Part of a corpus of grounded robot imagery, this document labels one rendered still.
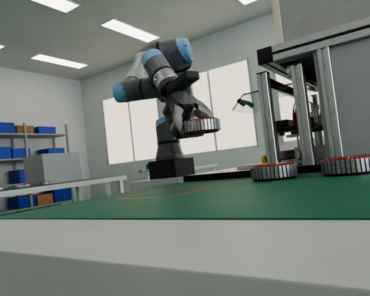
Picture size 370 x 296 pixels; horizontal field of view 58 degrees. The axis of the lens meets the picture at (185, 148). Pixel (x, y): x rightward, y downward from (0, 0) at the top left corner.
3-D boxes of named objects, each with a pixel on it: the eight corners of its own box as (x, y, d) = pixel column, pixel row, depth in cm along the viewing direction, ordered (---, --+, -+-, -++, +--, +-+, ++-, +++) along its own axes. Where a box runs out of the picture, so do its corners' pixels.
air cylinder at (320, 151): (313, 160, 130) (312, 145, 130) (318, 158, 136) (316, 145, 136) (327, 158, 127) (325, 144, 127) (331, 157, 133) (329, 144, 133)
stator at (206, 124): (173, 136, 95) (172, 123, 95) (205, 134, 101) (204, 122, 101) (195, 131, 86) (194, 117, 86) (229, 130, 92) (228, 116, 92)
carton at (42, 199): (27, 205, 718) (26, 196, 719) (43, 203, 747) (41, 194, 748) (37, 205, 695) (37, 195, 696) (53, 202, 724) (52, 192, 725)
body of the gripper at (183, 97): (189, 124, 104) (174, 98, 110) (201, 103, 98) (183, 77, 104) (169, 125, 100) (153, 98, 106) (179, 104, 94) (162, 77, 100)
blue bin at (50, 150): (37, 158, 749) (36, 150, 749) (53, 157, 784) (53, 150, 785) (49, 156, 726) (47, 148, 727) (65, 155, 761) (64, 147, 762)
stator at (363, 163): (313, 175, 79) (311, 160, 79) (359, 170, 80) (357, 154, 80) (337, 177, 68) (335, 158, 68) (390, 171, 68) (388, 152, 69)
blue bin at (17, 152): (3, 160, 686) (2, 151, 687) (20, 159, 715) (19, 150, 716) (13, 158, 662) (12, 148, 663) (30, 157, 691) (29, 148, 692)
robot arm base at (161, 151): (150, 161, 177) (148, 143, 177) (166, 160, 189) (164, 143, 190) (173, 158, 169) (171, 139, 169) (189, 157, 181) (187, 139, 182)
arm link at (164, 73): (177, 68, 106) (155, 67, 102) (184, 77, 104) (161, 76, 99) (170, 86, 111) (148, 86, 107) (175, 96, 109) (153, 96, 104)
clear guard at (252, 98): (232, 111, 139) (230, 96, 139) (254, 114, 158) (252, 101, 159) (313, 94, 120) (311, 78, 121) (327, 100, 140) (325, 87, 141)
